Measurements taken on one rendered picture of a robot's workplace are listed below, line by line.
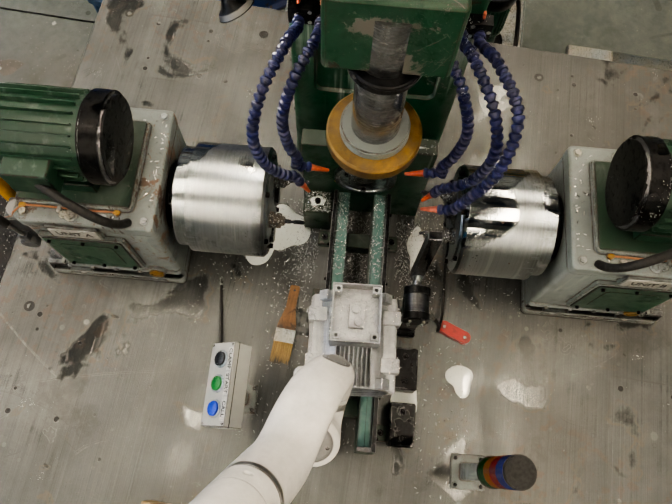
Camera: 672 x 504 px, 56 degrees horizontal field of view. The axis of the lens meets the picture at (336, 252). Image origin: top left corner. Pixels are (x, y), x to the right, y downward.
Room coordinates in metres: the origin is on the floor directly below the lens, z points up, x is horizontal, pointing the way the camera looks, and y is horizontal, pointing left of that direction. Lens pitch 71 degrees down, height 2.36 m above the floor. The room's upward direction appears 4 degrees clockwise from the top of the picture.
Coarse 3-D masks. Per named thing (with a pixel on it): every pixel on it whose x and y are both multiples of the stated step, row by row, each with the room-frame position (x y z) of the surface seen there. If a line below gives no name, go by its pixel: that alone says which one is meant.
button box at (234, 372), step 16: (224, 352) 0.22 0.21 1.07; (240, 352) 0.22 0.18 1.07; (224, 368) 0.18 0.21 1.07; (240, 368) 0.19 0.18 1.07; (208, 384) 0.15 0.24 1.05; (224, 384) 0.15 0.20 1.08; (240, 384) 0.16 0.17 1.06; (208, 400) 0.12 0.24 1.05; (224, 400) 0.12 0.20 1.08; (240, 400) 0.12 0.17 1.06; (208, 416) 0.09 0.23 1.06; (224, 416) 0.09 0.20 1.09; (240, 416) 0.09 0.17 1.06
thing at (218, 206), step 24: (216, 144) 0.66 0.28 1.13; (192, 168) 0.58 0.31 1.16; (216, 168) 0.59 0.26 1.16; (240, 168) 0.59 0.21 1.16; (192, 192) 0.53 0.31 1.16; (216, 192) 0.53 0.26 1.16; (240, 192) 0.54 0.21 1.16; (264, 192) 0.54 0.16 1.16; (192, 216) 0.49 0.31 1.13; (216, 216) 0.49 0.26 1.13; (240, 216) 0.49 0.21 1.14; (264, 216) 0.50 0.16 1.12; (192, 240) 0.45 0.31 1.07; (216, 240) 0.46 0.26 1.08; (240, 240) 0.46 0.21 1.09; (264, 240) 0.47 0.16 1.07
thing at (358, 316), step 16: (336, 288) 0.35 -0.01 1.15; (352, 288) 0.36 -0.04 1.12; (368, 288) 0.36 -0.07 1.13; (336, 304) 0.32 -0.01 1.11; (352, 304) 0.32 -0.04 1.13; (368, 304) 0.33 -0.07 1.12; (336, 320) 0.29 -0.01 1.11; (352, 320) 0.29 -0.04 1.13; (368, 320) 0.29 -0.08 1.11; (336, 336) 0.25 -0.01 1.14; (352, 336) 0.26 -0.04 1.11; (368, 336) 0.26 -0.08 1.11
